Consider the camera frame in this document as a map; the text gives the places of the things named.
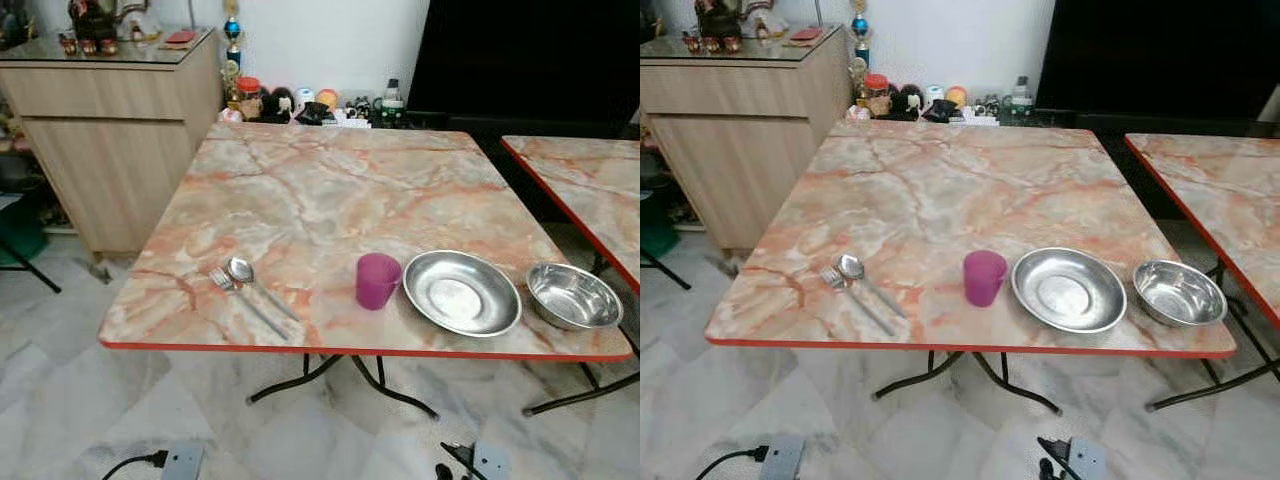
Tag red lidded jar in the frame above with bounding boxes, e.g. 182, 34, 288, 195
235, 76, 264, 122
861, 73, 892, 119

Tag green storage box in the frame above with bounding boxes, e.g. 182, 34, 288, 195
640, 190, 682, 260
0, 195, 50, 267

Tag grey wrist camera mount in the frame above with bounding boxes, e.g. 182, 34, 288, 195
759, 434, 807, 480
160, 442, 207, 480
471, 441, 512, 480
1067, 436, 1110, 480

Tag light wooden cabinet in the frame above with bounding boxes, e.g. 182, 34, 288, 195
0, 28, 224, 257
640, 27, 854, 252

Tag clear bottle black cap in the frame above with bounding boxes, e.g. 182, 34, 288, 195
1007, 75, 1036, 124
379, 78, 407, 127

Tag gold and blue trophy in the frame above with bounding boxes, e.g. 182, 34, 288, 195
849, 0, 874, 70
221, 0, 247, 73

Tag stainless steel fork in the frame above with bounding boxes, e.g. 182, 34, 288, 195
819, 265, 898, 338
207, 266, 292, 342

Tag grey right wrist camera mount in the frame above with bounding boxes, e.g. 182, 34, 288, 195
1067, 436, 1110, 480
471, 441, 512, 480

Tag black television screen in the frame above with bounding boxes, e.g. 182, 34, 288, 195
1034, 0, 1280, 128
407, 0, 641, 129

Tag deep stainless steel bowl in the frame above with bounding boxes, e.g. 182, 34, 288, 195
525, 262, 626, 333
1132, 259, 1229, 329

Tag purple plastic cup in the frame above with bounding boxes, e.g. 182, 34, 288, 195
356, 252, 404, 312
962, 249, 1009, 309

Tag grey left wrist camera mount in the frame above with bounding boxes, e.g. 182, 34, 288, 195
759, 434, 807, 480
160, 442, 207, 480

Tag stainless steel spoon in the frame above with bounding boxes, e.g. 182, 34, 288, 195
836, 253, 910, 320
226, 256, 302, 324

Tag marble pattern folding table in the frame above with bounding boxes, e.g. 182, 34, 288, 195
97, 122, 638, 420
704, 119, 1240, 417

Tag marble table red edge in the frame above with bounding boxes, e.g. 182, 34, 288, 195
500, 135, 641, 297
1124, 132, 1280, 332

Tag dark figurine ornament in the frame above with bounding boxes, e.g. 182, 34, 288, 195
66, 0, 123, 57
692, 0, 746, 55

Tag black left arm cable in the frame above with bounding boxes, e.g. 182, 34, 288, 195
694, 444, 770, 480
99, 449, 170, 480

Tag shallow stainless steel plate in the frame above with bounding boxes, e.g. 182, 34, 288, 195
1010, 246, 1129, 335
402, 249, 524, 339

